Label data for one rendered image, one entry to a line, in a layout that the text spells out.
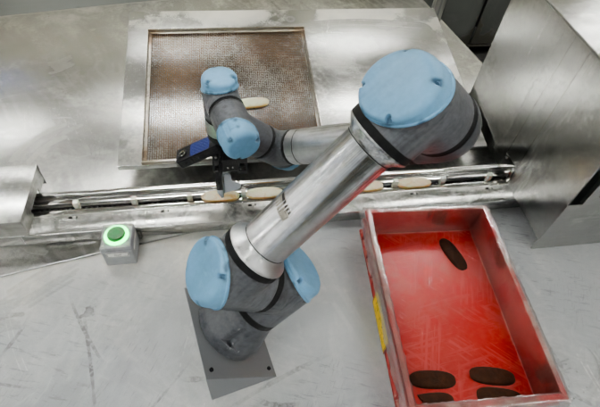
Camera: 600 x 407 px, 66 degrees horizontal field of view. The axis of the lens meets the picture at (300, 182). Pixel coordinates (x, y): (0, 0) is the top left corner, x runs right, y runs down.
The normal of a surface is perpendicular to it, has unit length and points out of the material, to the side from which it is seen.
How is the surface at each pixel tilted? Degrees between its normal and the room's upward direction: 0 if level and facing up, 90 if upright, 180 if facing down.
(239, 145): 90
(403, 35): 10
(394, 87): 38
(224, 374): 44
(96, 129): 0
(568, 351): 0
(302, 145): 61
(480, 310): 0
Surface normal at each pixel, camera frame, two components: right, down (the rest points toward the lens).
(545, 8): -0.99, 0.07
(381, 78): -0.52, -0.35
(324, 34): 0.09, -0.50
